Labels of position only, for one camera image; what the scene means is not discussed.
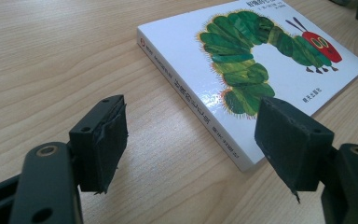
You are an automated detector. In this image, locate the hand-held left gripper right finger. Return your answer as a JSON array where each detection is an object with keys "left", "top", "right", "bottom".
[{"left": 254, "top": 96, "right": 336, "bottom": 203}]

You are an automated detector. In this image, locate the white caterpillar picture book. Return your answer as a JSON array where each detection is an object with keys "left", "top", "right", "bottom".
[{"left": 136, "top": 0, "right": 358, "bottom": 173}]

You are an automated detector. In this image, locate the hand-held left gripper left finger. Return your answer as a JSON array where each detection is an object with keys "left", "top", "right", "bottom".
[{"left": 69, "top": 94, "right": 129, "bottom": 195}]

